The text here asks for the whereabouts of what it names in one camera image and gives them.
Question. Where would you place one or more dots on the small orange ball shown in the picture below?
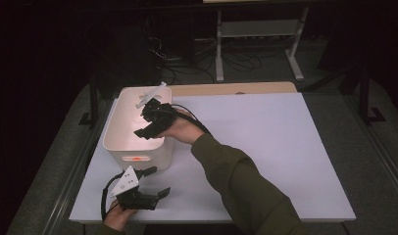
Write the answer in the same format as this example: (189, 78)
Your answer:
(136, 159)

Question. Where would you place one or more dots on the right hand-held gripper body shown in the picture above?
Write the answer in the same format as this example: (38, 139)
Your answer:
(161, 114)

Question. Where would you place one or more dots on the wooden table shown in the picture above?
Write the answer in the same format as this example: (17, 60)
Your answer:
(220, 88)

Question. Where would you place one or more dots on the white table board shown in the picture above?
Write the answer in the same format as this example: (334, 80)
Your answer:
(269, 137)

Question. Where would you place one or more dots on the white metal desk frame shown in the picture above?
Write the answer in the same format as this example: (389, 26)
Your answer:
(257, 28)

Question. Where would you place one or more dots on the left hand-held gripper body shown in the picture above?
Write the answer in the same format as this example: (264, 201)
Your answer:
(134, 199)

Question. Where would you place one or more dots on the person's left hand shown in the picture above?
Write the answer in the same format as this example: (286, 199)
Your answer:
(116, 217)

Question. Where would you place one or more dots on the white plastic storage bin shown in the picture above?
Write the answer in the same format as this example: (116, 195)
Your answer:
(122, 130)

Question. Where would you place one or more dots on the person's right hand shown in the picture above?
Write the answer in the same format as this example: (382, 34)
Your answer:
(182, 129)

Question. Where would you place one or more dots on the black metal stand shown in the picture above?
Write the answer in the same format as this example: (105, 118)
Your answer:
(365, 98)
(94, 98)

